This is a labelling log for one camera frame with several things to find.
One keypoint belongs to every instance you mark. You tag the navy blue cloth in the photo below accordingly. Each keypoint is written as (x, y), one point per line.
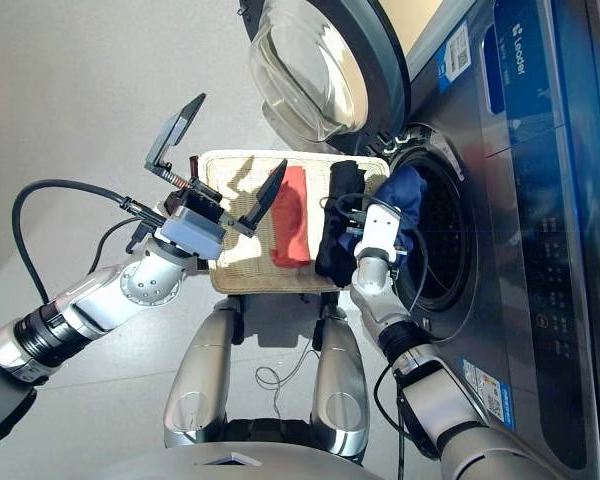
(400, 190)

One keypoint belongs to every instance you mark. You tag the black cloth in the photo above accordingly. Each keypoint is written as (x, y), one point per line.
(340, 180)

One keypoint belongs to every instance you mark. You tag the blue energy label sticker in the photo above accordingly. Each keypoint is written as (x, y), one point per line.
(487, 395)

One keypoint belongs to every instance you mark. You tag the orange red cloth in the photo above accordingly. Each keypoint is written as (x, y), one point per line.
(290, 225)

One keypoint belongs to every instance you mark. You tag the blue brand sticker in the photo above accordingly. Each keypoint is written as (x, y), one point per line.
(520, 60)

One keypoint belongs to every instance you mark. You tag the black robot pelvis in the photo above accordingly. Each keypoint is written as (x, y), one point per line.
(270, 430)

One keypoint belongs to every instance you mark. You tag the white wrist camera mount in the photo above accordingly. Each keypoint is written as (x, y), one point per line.
(380, 230)
(195, 235)

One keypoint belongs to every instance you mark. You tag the blue white QR sticker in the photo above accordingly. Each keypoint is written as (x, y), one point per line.
(452, 55)

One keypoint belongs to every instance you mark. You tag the grey washing machine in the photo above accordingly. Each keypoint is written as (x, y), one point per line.
(505, 250)

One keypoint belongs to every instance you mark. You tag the round glass washer door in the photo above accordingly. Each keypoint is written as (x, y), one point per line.
(305, 75)

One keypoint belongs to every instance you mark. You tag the silver robot torso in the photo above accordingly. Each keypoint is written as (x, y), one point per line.
(180, 465)

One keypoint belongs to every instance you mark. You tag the perforated steel washer drum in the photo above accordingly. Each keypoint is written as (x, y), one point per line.
(445, 240)

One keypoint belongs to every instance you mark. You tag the pale woven basket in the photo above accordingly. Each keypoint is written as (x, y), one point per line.
(240, 270)

